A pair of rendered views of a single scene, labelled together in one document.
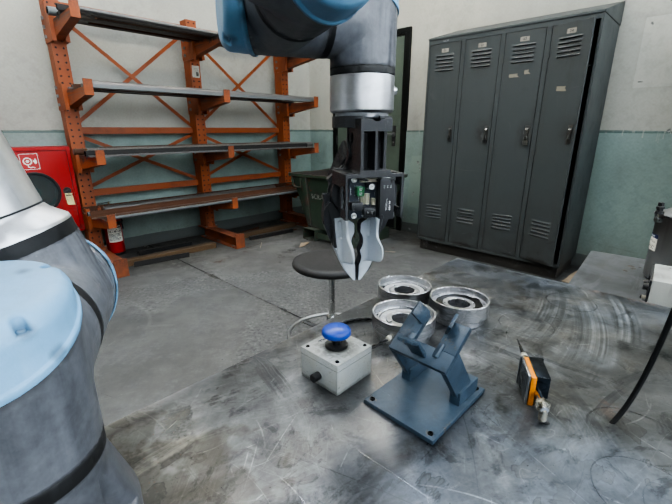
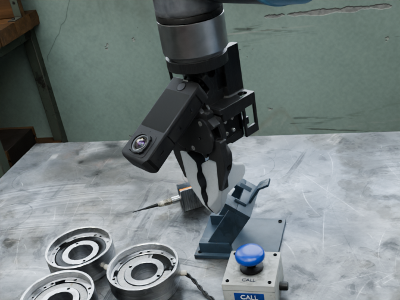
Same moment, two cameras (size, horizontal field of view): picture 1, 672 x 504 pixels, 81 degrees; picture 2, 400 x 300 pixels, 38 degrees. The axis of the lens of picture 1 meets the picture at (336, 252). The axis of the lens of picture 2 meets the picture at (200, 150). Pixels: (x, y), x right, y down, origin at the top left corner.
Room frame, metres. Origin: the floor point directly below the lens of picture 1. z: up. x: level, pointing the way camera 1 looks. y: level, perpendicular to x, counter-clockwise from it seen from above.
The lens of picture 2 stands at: (0.77, 0.54, 1.35)
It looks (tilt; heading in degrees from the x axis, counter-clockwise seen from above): 27 degrees down; 245
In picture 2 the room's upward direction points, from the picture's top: 10 degrees counter-clockwise
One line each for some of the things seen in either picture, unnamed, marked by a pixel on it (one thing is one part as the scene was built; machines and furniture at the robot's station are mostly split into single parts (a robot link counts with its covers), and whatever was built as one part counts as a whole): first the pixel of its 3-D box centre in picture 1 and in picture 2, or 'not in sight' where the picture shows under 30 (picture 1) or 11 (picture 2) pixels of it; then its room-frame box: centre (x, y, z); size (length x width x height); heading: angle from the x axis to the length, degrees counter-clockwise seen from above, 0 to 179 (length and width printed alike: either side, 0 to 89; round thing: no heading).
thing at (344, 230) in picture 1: (348, 251); (228, 179); (0.48, -0.02, 0.98); 0.06 x 0.03 x 0.09; 15
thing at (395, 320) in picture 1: (403, 322); (145, 275); (0.59, -0.11, 0.82); 0.10 x 0.10 x 0.04
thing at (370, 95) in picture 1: (364, 98); (191, 35); (0.49, -0.03, 1.17); 0.08 x 0.08 x 0.05
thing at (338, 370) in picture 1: (333, 360); (257, 280); (0.48, 0.00, 0.82); 0.08 x 0.07 x 0.05; 136
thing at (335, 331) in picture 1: (336, 342); (251, 264); (0.48, 0.00, 0.85); 0.04 x 0.04 x 0.05
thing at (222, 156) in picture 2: (340, 213); (213, 155); (0.50, -0.01, 1.03); 0.05 x 0.02 x 0.09; 105
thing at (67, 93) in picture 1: (213, 137); not in sight; (3.98, 1.19, 1.05); 2.38 x 0.70 x 2.10; 136
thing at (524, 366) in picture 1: (528, 380); (194, 196); (0.43, -0.25, 0.82); 0.05 x 0.02 x 0.04; 166
